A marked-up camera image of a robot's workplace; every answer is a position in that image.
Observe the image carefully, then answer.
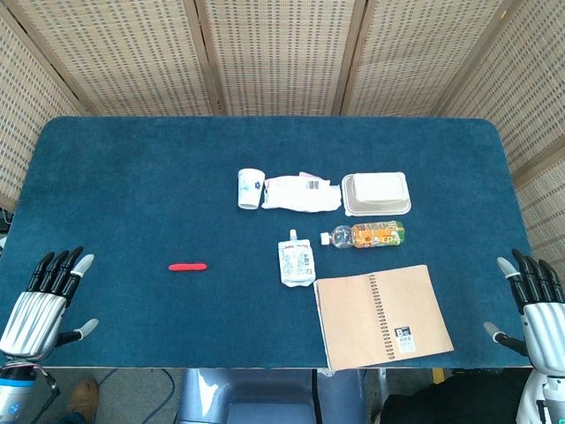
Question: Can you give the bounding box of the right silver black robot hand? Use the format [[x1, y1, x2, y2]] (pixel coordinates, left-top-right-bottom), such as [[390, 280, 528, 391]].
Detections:
[[484, 248, 565, 376]]

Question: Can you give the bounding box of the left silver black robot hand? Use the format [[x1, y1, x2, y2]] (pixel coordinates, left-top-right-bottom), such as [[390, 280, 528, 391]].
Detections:
[[0, 246, 99, 364]]

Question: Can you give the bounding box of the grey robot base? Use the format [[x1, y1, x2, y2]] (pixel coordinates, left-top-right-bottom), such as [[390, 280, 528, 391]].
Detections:
[[175, 368, 367, 424]]

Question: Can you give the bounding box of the brown shoe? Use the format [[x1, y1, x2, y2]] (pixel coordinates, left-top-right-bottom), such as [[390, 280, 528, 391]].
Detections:
[[65, 378, 101, 420]]

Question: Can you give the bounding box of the black bag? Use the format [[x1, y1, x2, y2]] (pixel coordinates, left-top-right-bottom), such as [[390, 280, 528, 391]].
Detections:
[[380, 369, 531, 424]]

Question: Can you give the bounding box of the blue table cloth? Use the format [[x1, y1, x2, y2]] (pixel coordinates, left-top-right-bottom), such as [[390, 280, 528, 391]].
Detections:
[[0, 115, 544, 370]]

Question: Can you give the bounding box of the brown spiral notebook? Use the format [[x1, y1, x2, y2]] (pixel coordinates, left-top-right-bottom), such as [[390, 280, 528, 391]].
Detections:
[[313, 263, 456, 371]]

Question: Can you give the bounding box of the orange label plastic bottle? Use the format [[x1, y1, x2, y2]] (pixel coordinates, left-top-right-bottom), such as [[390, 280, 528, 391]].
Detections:
[[320, 220, 406, 251]]

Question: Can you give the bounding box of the beige lunch box container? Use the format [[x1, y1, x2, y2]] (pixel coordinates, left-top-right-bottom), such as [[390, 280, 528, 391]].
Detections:
[[341, 171, 413, 217]]

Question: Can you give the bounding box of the white paper cup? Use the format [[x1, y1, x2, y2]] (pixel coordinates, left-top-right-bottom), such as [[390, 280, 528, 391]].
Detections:
[[237, 168, 266, 210]]

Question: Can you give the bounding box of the white spout pouch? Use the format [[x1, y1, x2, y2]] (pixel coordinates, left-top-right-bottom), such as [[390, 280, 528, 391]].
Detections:
[[277, 229, 317, 288]]

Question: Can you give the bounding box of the white wet wipes pack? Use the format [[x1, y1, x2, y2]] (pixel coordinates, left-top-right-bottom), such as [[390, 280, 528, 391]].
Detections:
[[260, 171, 343, 213]]

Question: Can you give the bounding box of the woven bamboo folding screen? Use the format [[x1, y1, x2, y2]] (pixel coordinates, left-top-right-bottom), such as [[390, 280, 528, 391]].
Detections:
[[0, 0, 565, 306]]

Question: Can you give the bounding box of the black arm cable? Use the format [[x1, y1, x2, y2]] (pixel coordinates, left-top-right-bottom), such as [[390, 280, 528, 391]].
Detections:
[[33, 364, 61, 398]]

